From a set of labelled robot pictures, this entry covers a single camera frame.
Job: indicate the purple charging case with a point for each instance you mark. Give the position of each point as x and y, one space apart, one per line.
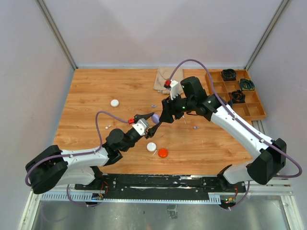
155 118

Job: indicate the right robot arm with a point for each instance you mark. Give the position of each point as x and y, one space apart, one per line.
189 96

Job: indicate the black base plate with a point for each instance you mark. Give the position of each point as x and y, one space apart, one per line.
159 187

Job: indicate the wooden compartment tray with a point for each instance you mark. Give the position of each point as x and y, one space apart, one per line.
236 88

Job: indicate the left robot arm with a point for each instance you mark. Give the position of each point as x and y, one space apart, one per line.
55 166

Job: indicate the beige cloth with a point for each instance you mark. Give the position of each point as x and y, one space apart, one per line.
164 74

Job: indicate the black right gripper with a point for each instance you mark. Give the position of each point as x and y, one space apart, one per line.
168 104

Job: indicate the orange earbud charging case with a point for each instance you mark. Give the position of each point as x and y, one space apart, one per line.
163 153

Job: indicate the white charging case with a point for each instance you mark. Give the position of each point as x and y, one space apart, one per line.
151 147
114 103

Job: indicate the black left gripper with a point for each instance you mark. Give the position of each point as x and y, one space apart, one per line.
151 131

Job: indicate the blue yellow rolled sock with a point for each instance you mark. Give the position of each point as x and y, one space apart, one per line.
246 84

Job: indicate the black orange rolled sock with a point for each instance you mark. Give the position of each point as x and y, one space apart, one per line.
237 97

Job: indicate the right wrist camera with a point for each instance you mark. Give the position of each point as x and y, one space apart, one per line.
173 86

